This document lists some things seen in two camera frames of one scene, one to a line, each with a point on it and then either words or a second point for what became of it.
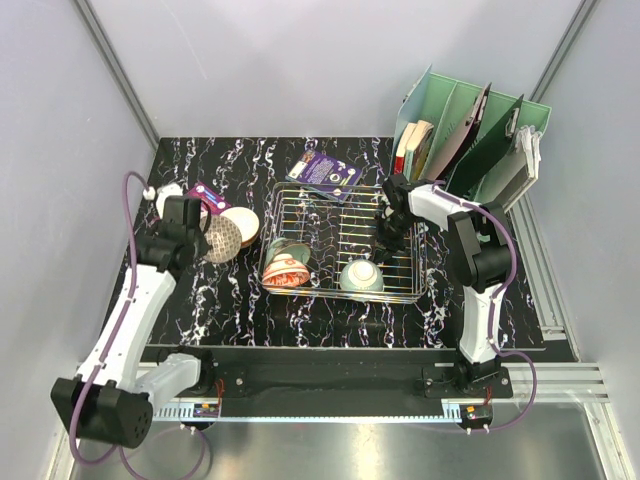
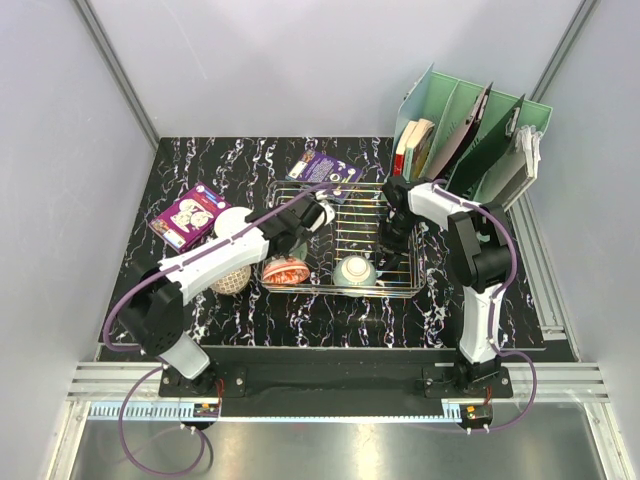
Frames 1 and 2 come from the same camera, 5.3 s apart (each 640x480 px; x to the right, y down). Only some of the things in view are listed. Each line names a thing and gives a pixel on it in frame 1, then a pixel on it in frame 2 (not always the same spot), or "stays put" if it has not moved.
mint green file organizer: [457, 136] stays put
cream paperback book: [416, 149] stays put
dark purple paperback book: [330, 176] stays put
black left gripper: [203, 242] -> [304, 233]
